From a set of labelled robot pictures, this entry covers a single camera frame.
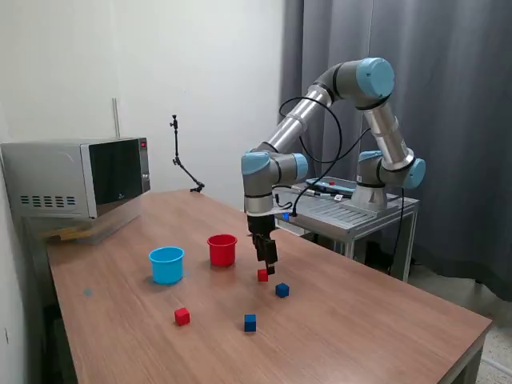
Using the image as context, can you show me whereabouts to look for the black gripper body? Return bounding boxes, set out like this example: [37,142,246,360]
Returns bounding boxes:
[246,214,278,242]

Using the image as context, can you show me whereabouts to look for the red plastic cup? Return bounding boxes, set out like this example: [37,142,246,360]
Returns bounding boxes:
[206,234,239,268]

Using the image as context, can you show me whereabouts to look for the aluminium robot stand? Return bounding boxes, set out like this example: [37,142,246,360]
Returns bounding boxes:
[274,182,421,283]

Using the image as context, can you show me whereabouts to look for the blue-edged teach pendant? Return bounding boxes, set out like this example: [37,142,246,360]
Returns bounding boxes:
[306,175,358,194]

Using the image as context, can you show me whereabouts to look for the blue plastic cup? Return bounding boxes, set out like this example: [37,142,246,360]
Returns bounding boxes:
[148,246,186,286]

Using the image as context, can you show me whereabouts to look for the wooden blocks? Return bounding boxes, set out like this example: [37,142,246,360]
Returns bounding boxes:
[42,226,95,242]

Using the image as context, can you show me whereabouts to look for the silver microwave oven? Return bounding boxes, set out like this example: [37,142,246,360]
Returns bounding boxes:
[0,137,152,221]

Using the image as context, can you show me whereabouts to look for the grey curtain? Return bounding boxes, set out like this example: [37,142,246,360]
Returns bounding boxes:
[278,0,512,303]

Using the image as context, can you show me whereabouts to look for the grey table leg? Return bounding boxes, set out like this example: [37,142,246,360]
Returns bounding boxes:
[450,326,492,384]

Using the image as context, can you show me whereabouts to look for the black cable with silver connector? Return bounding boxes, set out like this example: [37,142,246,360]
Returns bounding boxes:
[275,183,341,200]

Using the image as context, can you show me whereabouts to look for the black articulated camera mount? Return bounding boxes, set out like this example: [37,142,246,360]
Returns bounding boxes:
[168,114,206,194]

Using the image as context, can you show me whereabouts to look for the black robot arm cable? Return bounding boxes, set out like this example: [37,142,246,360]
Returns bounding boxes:
[278,95,375,219]

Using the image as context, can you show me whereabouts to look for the black power cable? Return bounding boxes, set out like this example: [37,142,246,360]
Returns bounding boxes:
[390,187,406,277]

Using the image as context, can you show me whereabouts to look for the white wall pipe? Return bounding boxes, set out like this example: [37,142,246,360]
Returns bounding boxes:
[111,97,122,139]

